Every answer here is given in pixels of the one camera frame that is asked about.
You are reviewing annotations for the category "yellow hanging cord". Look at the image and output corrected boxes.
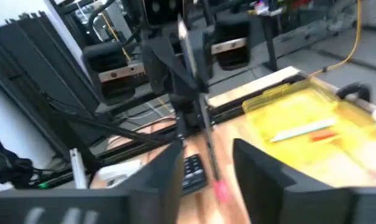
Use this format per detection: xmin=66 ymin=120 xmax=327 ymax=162
xmin=100 ymin=12 xmax=131 ymax=62

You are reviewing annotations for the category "black box with wooden strip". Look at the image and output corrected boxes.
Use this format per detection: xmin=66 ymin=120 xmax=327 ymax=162
xmin=81 ymin=40 xmax=147 ymax=105
xmin=211 ymin=18 xmax=252 ymax=72

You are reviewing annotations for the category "yellow transparent pencil case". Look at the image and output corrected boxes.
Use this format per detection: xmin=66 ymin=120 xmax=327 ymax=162
xmin=242 ymin=79 xmax=376 ymax=189

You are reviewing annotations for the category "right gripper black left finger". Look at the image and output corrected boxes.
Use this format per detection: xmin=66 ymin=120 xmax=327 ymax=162
xmin=111 ymin=139 xmax=185 ymax=224

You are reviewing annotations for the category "orange pen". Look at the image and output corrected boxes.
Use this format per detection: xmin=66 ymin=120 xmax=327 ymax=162
xmin=310 ymin=132 xmax=339 ymax=142

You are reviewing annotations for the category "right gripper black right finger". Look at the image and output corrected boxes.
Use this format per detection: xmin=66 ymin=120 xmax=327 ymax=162
xmin=232 ymin=138 xmax=353 ymax=224

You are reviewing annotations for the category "white grey stapler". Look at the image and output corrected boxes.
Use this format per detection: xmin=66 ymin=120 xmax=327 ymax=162
xmin=97 ymin=158 xmax=144 ymax=187

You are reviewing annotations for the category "black table clamp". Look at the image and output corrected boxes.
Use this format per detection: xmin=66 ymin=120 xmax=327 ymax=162
xmin=336 ymin=82 xmax=372 ymax=103

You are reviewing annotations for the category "black calculator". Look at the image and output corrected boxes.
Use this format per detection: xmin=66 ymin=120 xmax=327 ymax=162
xmin=181 ymin=154 xmax=209 ymax=197

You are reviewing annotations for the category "yellow floor extension cable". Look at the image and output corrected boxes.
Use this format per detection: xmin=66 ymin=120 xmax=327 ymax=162
xmin=308 ymin=0 xmax=362 ymax=78

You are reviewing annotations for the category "black ribbed partition panel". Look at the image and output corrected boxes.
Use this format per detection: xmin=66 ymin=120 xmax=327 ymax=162
xmin=0 ymin=12 xmax=97 ymax=156

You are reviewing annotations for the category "teal pen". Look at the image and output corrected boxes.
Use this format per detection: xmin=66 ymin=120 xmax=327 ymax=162
xmin=270 ymin=118 xmax=337 ymax=143

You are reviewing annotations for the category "silver aluminium bar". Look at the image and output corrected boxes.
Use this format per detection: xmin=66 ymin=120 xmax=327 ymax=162
xmin=69 ymin=148 xmax=89 ymax=190

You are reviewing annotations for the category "black device with cables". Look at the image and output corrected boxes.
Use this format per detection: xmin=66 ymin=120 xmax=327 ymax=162
xmin=0 ymin=124 xmax=35 ymax=189

